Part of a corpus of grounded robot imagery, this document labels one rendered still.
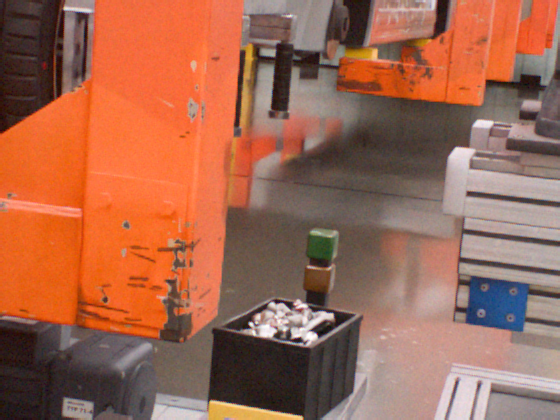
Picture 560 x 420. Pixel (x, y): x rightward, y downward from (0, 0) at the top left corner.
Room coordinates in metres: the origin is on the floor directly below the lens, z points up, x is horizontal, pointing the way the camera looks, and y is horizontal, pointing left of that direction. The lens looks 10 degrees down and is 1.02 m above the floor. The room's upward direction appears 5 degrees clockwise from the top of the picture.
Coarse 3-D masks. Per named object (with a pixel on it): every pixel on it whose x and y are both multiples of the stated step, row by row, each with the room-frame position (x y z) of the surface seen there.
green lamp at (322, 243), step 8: (312, 232) 1.75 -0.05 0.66; (320, 232) 1.75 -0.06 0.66; (328, 232) 1.76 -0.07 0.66; (336, 232) 1.77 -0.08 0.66; (312, 240) 1.75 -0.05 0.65; (320, 240) 1.75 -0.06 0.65; (328, 240) 1.75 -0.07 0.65; (336, 240) 1.76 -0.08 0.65; (312, 248) 1.75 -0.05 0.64; (320, 248) 1.75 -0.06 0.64; (328, 248) 1.74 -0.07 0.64; (336, 248) 1.77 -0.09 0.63; (312, 256) 1.75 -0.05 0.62; (320, 256) 1.75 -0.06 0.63; (328, 256) 1.74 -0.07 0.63
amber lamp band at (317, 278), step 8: (304, 272) 1.75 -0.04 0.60; (312, 272) 1.75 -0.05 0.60; (320, 272) 1.75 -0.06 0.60; (328, 272) 1.74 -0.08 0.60; (304, 280) 1.75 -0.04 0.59; (312, 280) 1.75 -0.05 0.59; (320, 280) 1.75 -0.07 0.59; (328, 280) 1.74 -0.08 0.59; (304, 288) 1.75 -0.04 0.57; (312, 288) 1.75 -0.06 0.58; (320, 288) 1.75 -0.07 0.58; (328, 288) 1.75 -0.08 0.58
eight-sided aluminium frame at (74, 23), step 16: (80, 0) 2.03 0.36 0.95; (80, 16) 2.05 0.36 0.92; (64, 32) 2.04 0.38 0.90; (80, 32) 2.06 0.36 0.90; (64, 48) 2.04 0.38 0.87; (80, 48) 2.06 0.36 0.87; (64, 64) 2.04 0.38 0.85; (80, 64) 2.07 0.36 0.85; (64, 80) 2.04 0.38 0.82; (80, 80) 2.07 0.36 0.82
